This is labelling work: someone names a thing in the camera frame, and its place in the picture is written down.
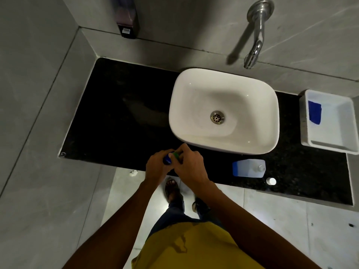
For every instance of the person's left hand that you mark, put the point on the person's left hand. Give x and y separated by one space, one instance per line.
156 168

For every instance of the person's right hand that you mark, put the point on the person's right hand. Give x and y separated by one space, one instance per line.
190 168

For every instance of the person's right thumb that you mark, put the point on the person's right thumb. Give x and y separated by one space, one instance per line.
174 162

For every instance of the person's left fingers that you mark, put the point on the person's left fingers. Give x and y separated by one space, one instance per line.
164 152

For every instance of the green bottle cap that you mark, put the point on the green bottle cap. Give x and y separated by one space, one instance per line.
176 155

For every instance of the blue bottle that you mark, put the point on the blue bottle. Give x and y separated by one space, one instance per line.
167 159

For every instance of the person's right forearm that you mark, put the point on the person's right forearm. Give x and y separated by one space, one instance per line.
255 229

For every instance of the person's left forearm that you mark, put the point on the person's left forearm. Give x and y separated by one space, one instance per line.
109 229

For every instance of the person's left sandal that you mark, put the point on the person's left sandal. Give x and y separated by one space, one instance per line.
171 189

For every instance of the person's sandal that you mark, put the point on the person's sandal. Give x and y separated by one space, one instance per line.
171 189
199 205

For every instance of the small white floor scrap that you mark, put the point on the small white floor scrap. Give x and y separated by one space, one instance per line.
133 173

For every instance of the person's right sandal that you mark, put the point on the person's right sandal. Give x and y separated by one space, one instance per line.
199 205

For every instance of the person's blue jeans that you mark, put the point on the person's blue jeans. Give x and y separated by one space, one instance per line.
179 212

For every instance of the black stone countertop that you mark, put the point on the black stone countertop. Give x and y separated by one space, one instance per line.
126 114

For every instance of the metal sink drain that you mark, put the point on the metal sink drain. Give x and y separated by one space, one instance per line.
217 117

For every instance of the white ceramic wash basin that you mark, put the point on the white ceramic wash basin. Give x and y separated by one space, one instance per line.
224 110

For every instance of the clear plastic liquid jug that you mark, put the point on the clear plastic liquid jug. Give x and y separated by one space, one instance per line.
248 168

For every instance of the person's yellow shirt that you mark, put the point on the person's yellow shirt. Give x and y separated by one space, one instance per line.
193 246

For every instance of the small white cap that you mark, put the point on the small white cap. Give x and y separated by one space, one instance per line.
271 181

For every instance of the blue cloth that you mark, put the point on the blue cloth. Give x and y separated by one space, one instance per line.
314 112

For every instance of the white plastic tray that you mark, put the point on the white plastic tray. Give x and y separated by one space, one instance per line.
328 121

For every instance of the dark wall soap dispenser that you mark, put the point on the dark wall soap dispenser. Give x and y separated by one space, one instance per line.
127 16

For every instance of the chrome wall faucet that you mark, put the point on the chrome wall faucet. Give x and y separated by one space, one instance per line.
256 30

